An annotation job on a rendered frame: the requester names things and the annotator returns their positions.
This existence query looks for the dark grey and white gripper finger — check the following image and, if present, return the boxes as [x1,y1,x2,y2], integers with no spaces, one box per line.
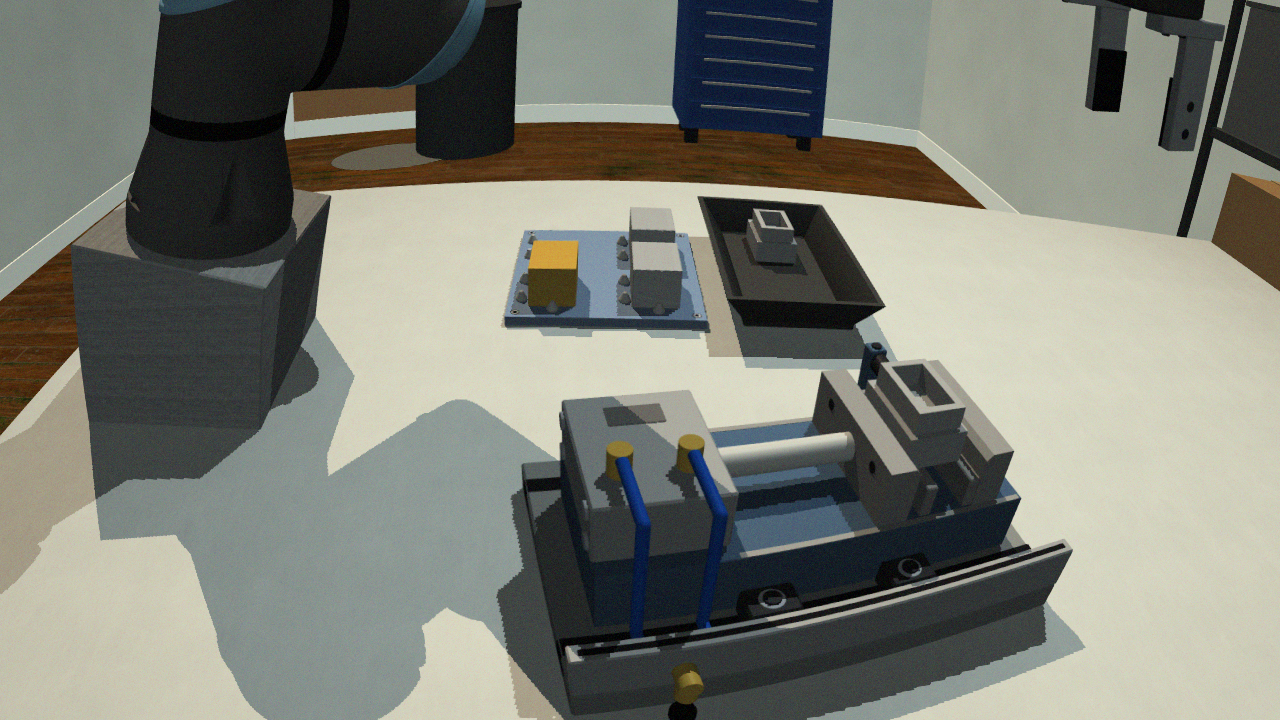
[1062,0,1132,111]
[1146,12,1225,151]

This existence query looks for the yellow cube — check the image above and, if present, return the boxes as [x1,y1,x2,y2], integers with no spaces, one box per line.
[529,241,579,307]

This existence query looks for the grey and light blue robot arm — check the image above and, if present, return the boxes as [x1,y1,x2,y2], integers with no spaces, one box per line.
[125,0,486,260]

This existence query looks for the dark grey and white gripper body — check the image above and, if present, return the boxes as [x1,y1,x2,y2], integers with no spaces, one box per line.
[1107,0,1204,20]

